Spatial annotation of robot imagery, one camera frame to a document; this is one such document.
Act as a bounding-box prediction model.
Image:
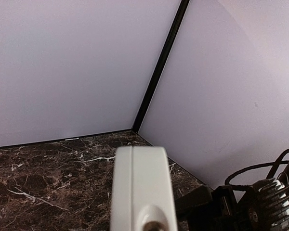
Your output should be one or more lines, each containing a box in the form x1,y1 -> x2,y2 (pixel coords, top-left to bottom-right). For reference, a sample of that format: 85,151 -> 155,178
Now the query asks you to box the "white remote control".
109,146 -> 178,231

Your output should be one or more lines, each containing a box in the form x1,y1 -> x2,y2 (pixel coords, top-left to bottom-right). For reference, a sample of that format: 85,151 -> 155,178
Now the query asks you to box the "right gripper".
175,185 -> 253,231

